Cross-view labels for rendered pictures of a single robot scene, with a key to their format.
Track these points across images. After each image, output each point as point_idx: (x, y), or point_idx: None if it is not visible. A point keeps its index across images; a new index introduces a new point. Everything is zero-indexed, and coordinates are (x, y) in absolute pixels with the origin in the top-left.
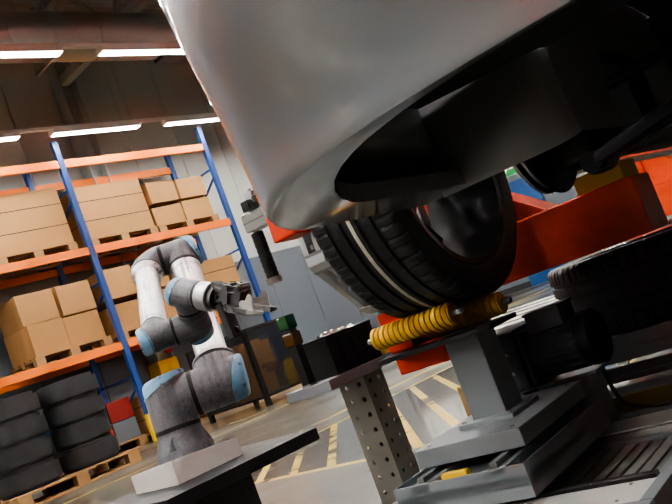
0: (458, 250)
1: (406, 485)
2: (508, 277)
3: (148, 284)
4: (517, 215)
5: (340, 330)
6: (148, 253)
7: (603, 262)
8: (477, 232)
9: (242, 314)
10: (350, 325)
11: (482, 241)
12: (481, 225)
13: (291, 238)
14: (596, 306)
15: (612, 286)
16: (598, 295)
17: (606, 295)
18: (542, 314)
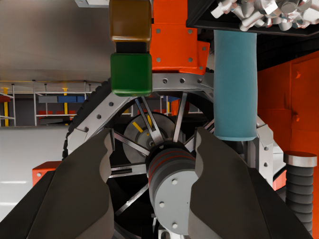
0: (203, 104)
1: None
2: (274, 69)
3: None
4: (262, 114)
5: (231, 31)
6: None
7: (260, 69)
8: (207, 111)
9: (36, 186)
10: (297, 28)
11: (196, 104)
12: (209, 114)
13: (51, 165)
14: (277, 39)
15: (262, 53)
16: (270, 47)
17: (266, 48)
18: (214, 47)
